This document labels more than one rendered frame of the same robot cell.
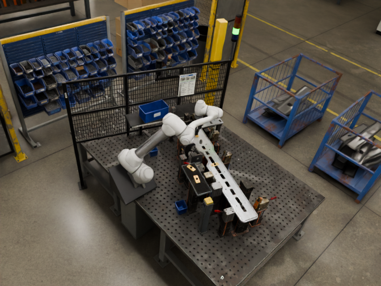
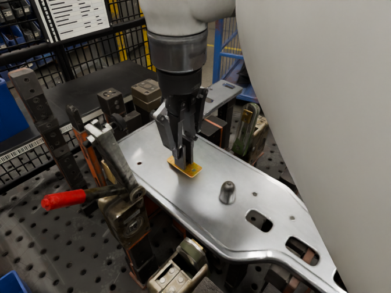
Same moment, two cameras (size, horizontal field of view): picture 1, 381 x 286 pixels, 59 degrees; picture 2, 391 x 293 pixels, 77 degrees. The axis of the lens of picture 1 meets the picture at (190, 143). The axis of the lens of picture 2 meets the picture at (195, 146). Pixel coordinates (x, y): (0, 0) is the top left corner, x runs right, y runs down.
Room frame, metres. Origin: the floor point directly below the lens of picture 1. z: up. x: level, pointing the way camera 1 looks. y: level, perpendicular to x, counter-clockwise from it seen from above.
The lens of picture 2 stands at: (2.42, 0.05, 1.43)
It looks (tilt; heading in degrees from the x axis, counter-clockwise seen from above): 43 degrees down; 341
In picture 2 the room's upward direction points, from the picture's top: straight up
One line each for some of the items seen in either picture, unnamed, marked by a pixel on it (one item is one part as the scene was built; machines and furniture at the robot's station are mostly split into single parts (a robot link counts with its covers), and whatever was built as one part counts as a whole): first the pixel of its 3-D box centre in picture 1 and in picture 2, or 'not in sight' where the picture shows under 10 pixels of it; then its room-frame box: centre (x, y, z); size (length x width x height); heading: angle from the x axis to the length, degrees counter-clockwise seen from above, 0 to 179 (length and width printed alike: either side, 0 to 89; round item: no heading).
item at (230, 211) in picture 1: (225, 222); not in sight; (1.79, -0.42, 0.88); 0.11 x 0.10 x 0.36; 119
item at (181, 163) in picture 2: not in sight; (179, 155); (2.79, -0.04, 1.05); 0.03 x 0.01 x 0.07; 29
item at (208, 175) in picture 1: (206, 186); not in sight; (2.17, -0.22, 0.89); 0.13 x 0.11 x 0.38; 119
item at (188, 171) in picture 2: not in sight; (184, 163); (2.80, -0.05, 1.02); 0.08 x 0.04 x 0.01; 29
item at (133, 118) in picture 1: (165, 114); (18, 125); (3.08, 0.34, 1.01); 0.90 x 0.22 x 0.03; 119
